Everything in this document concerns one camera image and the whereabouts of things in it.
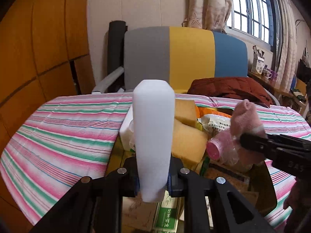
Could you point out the grey yellow blue chair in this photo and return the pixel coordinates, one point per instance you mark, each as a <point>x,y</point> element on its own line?
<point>145,58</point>

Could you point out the orange white snack packet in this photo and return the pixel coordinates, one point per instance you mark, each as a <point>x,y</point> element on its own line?
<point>213,123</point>

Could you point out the black bag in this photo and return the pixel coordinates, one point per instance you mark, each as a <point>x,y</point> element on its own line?
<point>303,70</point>

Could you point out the pink bottle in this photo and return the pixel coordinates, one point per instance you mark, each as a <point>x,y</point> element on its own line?
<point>215,150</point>

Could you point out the beige patterned curtain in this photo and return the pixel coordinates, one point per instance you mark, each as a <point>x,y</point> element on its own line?
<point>209,4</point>

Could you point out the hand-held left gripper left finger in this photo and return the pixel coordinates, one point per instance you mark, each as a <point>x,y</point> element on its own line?
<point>128,174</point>

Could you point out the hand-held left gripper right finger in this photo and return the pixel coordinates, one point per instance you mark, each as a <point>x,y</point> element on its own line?
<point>173,182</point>

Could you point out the person's right hand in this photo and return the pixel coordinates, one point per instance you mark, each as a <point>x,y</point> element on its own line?
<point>297,194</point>

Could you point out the beige box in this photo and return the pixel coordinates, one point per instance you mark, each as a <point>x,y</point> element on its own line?
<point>136,211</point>

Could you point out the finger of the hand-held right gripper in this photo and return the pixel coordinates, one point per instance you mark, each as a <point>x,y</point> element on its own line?
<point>291,143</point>
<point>257,145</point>

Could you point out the gold cardboard container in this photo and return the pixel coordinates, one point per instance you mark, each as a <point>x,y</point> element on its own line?
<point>262,187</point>

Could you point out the orange wooden wardrobe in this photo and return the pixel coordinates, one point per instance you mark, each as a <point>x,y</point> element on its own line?
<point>36,41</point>

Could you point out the pale green small box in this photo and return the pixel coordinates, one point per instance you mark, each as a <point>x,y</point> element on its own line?
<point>167,217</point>

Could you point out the white mug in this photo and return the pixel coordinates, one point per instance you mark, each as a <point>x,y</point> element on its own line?
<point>267,74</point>

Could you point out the purple cup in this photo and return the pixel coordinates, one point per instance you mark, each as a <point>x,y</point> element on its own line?
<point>274,76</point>

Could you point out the cluttered side desk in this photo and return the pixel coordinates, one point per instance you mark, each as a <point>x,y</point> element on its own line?
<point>286,94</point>

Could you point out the red-brown jacket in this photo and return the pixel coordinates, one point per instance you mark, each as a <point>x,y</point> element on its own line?
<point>226,87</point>

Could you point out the barred window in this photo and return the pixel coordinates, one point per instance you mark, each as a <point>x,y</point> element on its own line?
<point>252,12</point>

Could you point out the white carton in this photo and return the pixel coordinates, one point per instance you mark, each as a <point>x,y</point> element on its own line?
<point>258,62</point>

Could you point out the white quilted curtain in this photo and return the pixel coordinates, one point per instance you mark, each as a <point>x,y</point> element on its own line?
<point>288,41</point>

